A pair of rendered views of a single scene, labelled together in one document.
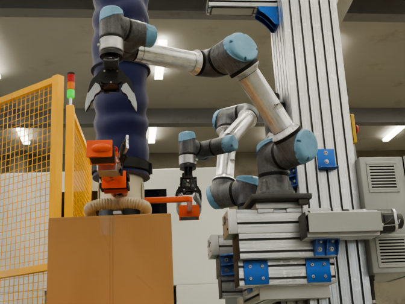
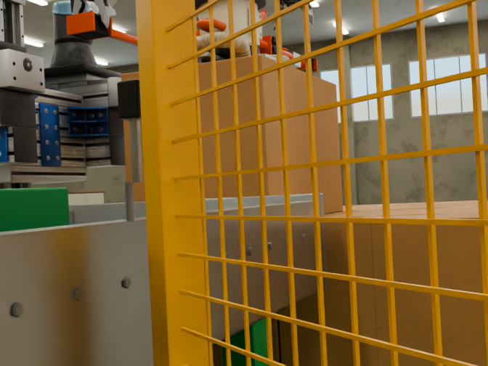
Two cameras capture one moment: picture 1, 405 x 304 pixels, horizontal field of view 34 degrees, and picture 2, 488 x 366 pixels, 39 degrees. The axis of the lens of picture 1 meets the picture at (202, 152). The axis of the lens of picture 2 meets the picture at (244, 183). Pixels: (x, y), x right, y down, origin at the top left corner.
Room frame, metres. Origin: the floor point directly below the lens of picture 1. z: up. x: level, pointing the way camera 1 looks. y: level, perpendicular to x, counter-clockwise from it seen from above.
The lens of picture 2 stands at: (4.17, 1.25, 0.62)
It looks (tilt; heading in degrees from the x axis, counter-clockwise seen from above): 1 degrees up; 208
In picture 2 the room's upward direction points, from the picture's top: 3 degrees counter-clockwise
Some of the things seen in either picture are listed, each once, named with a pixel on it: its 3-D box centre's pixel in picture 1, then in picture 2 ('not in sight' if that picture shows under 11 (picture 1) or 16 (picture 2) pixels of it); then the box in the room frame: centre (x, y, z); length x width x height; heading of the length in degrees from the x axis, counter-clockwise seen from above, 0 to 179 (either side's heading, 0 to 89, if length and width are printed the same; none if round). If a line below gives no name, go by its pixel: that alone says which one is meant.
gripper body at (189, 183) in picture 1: (188, 179); not in sight; (2.70, 0.07, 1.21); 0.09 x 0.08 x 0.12; 3
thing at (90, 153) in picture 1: (100, 152); (303, 64); (1.82, 0.30, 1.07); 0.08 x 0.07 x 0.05; 2
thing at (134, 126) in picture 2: not in sight; (135, 151); (3.50, 0.76, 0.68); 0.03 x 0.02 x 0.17; 94
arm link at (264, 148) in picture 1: (273, 157); (72, 21); (2.41, -0.27, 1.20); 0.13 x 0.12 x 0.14; 36
